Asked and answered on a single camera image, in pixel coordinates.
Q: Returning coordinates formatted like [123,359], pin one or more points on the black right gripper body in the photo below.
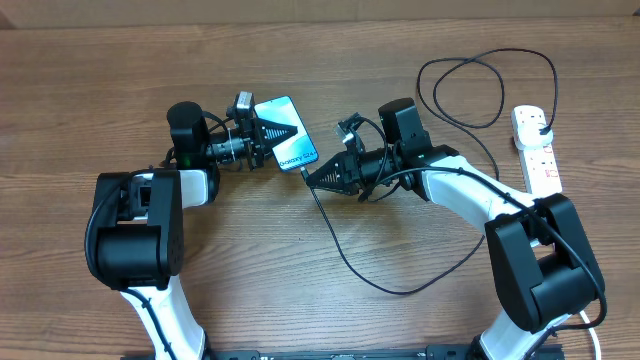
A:
[353,169]

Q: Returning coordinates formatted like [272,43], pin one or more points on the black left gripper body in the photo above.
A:
[248,138]

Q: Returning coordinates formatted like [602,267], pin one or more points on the Samsung Galaxy smartphone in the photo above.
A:
[298,150]

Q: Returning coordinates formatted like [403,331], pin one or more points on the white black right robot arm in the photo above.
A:
[543,266]

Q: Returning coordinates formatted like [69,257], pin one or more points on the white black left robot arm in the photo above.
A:
[134,238]

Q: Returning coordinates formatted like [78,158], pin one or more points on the white charger plug adapter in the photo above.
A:
[532,136]

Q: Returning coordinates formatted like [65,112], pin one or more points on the white power strip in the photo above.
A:
[539,166]

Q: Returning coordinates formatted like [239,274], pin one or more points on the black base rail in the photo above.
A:
[345,354]

